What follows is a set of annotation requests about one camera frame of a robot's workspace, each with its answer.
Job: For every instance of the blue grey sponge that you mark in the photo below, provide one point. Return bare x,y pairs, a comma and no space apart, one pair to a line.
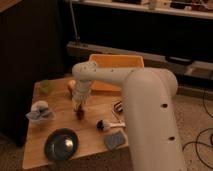
114,140

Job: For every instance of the striped brown box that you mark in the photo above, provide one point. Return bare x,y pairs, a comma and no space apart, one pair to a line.
118,107

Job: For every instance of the green cup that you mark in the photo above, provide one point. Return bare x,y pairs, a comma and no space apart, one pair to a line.
46,87

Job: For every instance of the wooden shelf board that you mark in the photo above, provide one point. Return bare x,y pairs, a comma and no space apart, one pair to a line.
148,7

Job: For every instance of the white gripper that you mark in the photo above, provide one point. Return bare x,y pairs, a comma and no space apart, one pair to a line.
80,92

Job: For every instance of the metal stand pole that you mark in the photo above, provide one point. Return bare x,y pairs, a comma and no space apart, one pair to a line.
76,35

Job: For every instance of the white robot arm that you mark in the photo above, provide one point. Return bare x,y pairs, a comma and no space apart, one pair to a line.
147,93

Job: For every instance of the black remote on ledge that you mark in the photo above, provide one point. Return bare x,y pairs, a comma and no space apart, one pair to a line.
184,62

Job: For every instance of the black makeup brush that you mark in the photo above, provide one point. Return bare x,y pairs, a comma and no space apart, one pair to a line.
104,125

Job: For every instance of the orange plastic tray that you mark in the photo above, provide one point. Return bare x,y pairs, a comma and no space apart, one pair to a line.
110,61

